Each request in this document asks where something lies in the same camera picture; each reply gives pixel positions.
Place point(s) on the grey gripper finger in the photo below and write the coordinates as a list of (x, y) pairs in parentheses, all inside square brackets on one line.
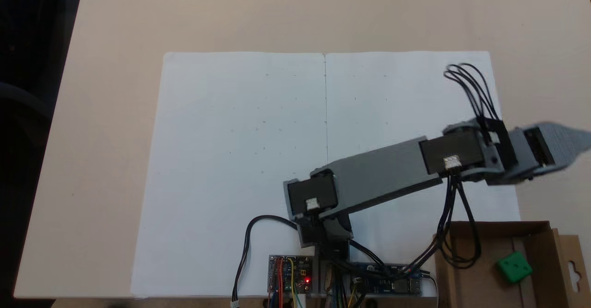
[(570, 141)]

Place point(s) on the green dice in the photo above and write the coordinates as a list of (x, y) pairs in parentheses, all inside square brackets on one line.
[(513, 267)]

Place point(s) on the brown cardboard box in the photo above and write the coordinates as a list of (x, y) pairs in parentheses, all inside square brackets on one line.
[(480, 289)]

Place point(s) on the blue circuit board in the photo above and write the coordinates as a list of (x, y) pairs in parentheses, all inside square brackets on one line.
[(392, 286)]

